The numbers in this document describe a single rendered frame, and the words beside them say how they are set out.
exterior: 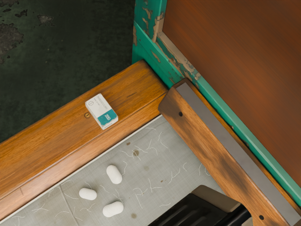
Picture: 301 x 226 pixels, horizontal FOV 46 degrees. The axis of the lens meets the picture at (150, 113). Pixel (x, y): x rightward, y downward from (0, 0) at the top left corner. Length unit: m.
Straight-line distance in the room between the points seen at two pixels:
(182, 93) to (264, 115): 0.15
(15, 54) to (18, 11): 0.24
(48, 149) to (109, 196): 0.14
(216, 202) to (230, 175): 0.29
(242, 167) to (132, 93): 0.26
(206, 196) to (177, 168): 0.36
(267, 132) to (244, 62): 0.12
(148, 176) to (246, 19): 0.35
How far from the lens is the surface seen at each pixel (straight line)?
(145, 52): 0.73
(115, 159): 0.68
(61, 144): 0.67
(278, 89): 0.48
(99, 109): 0.67
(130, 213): 0.66
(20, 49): 1.73
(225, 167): 0.60
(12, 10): 1.87
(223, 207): 0.31
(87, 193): 0.65
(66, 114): 0.69
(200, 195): 0.34
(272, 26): 0.44
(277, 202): 0.59
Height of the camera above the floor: 1.39
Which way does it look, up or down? 66 degrees down
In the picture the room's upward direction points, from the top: 10 degrees clockwise
